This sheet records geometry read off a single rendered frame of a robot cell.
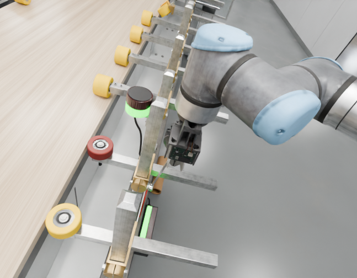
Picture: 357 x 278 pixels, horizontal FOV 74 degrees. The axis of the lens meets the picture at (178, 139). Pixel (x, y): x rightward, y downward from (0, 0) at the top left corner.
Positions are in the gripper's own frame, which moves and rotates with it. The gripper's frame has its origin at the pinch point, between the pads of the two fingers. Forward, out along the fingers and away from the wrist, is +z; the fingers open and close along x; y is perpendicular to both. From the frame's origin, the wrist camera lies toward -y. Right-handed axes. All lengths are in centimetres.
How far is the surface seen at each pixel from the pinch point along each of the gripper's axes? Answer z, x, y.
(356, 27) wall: 23, 231, -347
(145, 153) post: 2.1, -8.2, -1.5
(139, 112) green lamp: -13.1, -11.5, -0.4
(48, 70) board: 11, -55, -37
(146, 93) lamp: -16.4, -11.2, -3.9
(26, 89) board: 11, -56, -23
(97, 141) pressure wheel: 10.6, -24.3, -8.2
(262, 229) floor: 101, 85, -40
